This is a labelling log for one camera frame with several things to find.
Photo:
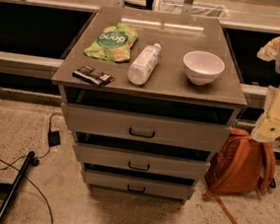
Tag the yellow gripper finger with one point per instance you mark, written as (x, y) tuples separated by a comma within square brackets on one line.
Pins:
[(269, 51)]

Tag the grey drawer cabinet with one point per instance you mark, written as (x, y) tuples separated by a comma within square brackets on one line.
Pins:
[(167, 93)]

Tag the grey top drawer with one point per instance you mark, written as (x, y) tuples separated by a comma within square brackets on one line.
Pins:
[(145, 127)]

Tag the white bowl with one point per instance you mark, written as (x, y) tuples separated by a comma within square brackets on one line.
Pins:
[(202, 67)]

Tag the orange backpack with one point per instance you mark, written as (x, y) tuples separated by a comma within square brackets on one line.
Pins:
[(242, 165)]

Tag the clear plastic water bottle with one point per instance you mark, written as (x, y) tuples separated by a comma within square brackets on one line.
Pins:
[(141, 68)]

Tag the green snack bag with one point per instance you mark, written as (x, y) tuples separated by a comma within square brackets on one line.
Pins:
[(113, 43)]

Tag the black snack bar wrapper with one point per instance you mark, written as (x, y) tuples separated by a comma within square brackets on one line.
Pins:
[(92, 76)]

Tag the black power adapter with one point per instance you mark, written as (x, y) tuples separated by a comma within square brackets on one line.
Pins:
[(53, 138)]

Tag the black metal pole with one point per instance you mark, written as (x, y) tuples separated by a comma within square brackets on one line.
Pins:
[(14, 187)]

